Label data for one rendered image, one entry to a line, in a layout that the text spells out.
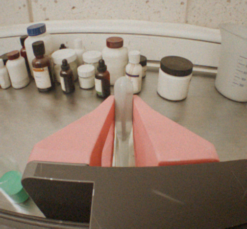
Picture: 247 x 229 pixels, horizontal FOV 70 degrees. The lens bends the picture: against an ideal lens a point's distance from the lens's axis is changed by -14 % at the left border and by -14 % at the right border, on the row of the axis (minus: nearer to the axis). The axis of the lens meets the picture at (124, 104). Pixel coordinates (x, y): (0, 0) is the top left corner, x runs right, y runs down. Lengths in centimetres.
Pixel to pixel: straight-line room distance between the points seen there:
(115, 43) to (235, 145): 30
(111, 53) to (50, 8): 26
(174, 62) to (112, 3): 24
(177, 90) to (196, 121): 7
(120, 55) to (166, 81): 11
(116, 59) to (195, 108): 19
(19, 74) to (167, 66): 33
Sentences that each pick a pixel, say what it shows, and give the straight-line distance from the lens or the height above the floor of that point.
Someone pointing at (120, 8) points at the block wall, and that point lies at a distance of 54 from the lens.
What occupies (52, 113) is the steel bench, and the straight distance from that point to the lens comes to 40.
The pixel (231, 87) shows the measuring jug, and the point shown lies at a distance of 46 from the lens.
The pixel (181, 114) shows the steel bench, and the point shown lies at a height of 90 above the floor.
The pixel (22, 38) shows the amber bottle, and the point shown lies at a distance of 55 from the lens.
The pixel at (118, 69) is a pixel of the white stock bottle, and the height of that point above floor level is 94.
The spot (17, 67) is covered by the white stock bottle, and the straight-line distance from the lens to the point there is 48.
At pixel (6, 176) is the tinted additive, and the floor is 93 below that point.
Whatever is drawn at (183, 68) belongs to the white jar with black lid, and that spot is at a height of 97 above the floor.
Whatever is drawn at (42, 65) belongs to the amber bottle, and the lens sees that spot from 43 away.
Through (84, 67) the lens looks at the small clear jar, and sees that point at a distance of 44.
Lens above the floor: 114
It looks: 38 degrees down
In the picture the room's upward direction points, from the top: 1 degrees clockwise
